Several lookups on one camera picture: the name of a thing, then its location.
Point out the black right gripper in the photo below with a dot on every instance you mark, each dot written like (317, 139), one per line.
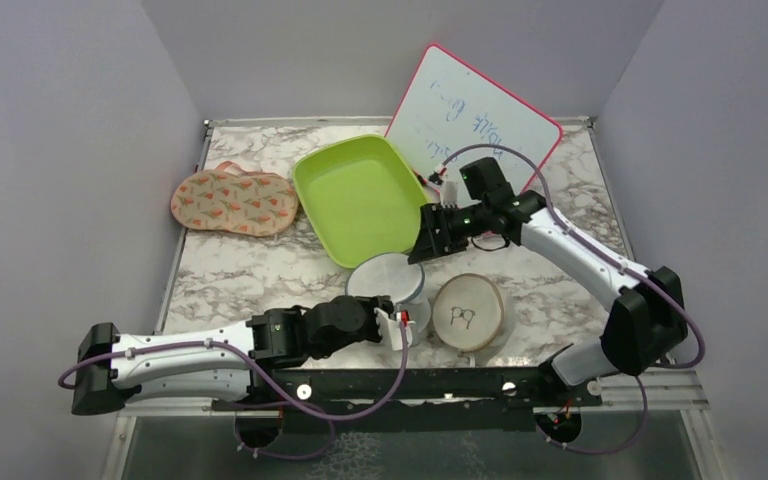
(435, 244)

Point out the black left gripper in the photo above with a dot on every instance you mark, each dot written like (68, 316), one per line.
(384, 305)

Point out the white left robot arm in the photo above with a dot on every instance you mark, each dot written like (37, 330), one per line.
(113, 368)

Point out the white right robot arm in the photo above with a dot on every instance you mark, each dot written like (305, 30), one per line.
(644, 306)

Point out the round beige glasses pouch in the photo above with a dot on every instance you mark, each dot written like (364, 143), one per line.
(471, 314)

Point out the green plastic tray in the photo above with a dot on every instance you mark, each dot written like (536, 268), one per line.
(361, 199)

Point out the pink framed whiteboard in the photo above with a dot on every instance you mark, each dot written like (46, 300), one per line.
(449, 105)

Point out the floral peach fabric pouch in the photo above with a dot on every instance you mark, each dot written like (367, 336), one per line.
(231, 200)

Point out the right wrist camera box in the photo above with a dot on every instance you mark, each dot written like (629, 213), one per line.
(447, 191)

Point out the black front mounting rail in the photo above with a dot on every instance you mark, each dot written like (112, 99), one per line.
(440, 399)

